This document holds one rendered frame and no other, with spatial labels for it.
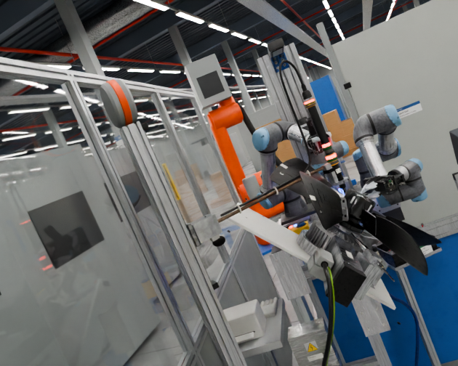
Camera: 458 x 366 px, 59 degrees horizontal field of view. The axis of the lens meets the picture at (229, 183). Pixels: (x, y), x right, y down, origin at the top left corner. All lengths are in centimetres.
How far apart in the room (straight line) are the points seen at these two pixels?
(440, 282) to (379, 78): 181
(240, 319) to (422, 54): 266
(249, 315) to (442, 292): 110
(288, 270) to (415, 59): 241
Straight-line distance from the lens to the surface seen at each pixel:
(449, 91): 370
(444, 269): 234
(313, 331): 166
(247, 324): 169
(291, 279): 166
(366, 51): 357
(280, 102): 267
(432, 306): 240
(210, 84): 569
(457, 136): 215
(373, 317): 174
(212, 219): 142
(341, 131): 1104
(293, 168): 173
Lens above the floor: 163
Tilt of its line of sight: 6 degrees down
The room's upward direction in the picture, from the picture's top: 23 degrees counter-clockwise
